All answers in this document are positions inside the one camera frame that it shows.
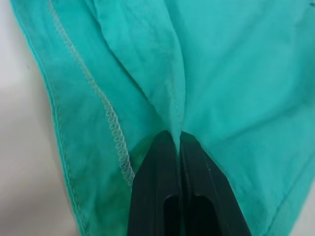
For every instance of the green shorts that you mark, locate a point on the green shorts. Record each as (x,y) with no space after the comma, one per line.
(233,86)

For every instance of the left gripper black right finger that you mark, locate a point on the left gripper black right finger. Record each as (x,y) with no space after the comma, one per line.
(201,177)

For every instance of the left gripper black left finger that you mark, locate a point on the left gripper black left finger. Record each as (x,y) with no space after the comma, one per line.
(155,177)

